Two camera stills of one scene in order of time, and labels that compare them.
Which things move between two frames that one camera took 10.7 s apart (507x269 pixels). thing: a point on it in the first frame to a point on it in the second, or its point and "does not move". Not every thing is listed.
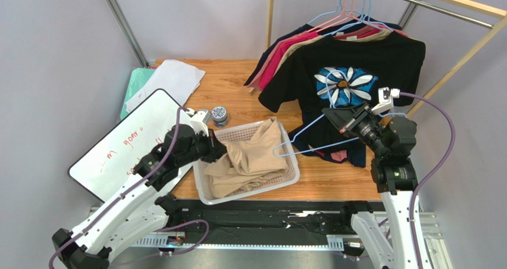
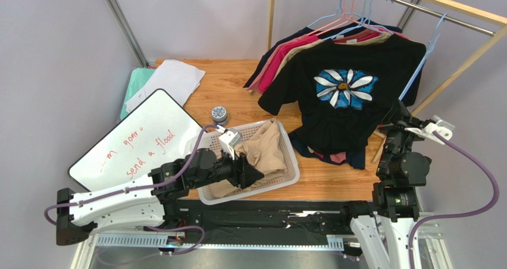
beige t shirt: (244, 165) does not move
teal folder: (138, 79) does not move
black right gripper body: (345, 121) to (398, 118)
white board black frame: (107, 169) does not move
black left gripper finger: (213, 139) to (249, 168)
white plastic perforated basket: (244, 134) does not move
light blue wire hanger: (318, 118) to (429, 46)
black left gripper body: (203, 148) to (232, 173)
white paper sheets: (178, 78) does not move
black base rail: (271, 222) does not move
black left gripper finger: (219, 149) to (249, 175)
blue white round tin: (219, 114) does not move
